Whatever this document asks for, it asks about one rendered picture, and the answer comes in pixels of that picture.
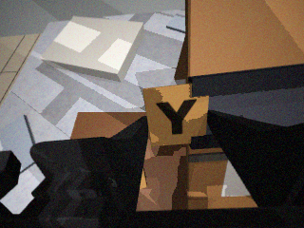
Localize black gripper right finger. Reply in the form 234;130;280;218
207;110;304;207

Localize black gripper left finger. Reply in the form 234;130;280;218
30;116;148;212

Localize white paper ticket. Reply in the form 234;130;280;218
221;161;250;197

